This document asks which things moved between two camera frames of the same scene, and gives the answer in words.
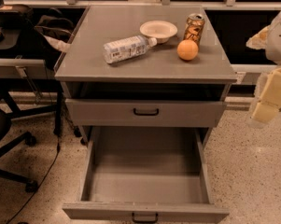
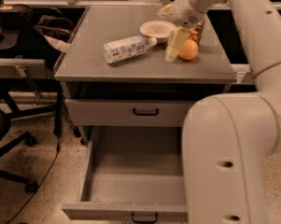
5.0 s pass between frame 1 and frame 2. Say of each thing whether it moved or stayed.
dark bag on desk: stayed
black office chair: stayed
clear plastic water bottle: stayed
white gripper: moved
